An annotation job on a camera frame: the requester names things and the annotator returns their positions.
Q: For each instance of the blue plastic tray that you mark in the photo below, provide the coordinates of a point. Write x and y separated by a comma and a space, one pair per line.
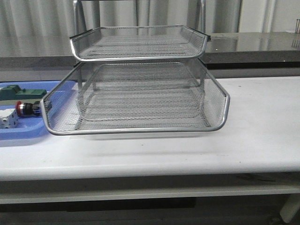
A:
32, 127

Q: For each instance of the white plastic block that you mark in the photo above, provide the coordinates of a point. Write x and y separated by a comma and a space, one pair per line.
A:
8, 118

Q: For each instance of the green electrical module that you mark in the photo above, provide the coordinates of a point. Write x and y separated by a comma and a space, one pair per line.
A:
15, 92

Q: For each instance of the red emergency push button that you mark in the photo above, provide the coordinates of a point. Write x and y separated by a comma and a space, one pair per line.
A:
24, 109

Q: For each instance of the grey stone counter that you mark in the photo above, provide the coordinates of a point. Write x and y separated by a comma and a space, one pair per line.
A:
223, 51

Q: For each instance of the grey metal rack frame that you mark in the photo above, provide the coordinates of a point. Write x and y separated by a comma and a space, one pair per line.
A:
78, 16

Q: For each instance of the silver mesh top tray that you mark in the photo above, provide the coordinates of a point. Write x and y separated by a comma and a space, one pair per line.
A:
138, 43

